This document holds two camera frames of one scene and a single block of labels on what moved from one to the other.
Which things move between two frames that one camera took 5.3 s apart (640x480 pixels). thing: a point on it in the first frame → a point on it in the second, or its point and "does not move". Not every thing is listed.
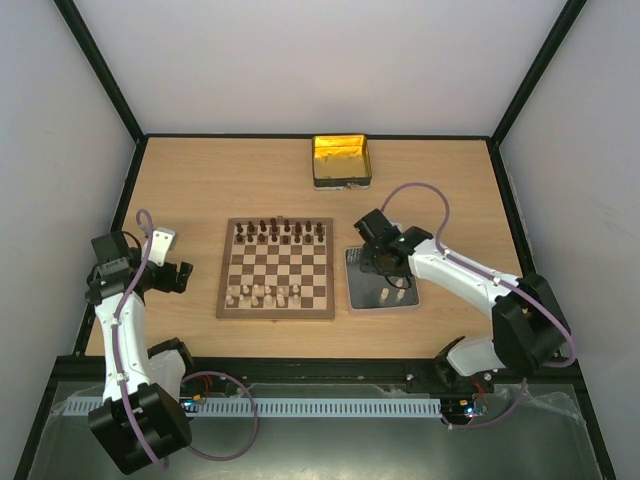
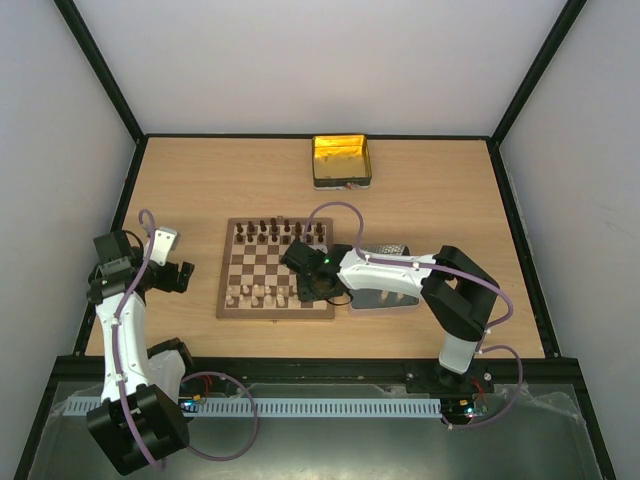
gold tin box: [341, 162] does not move
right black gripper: [376, 265] → [298, 255]
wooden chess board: [276, 268] does not move
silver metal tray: [369, 290] does not move
